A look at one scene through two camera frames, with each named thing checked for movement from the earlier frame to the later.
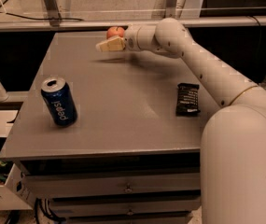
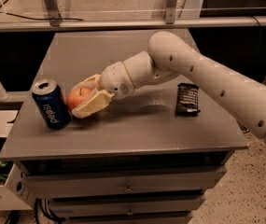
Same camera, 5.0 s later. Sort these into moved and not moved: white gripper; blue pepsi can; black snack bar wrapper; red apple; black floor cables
Moved: blue pepsi can; white gripper; red apple
Not moved: black snack bar wrapper; black floor cables
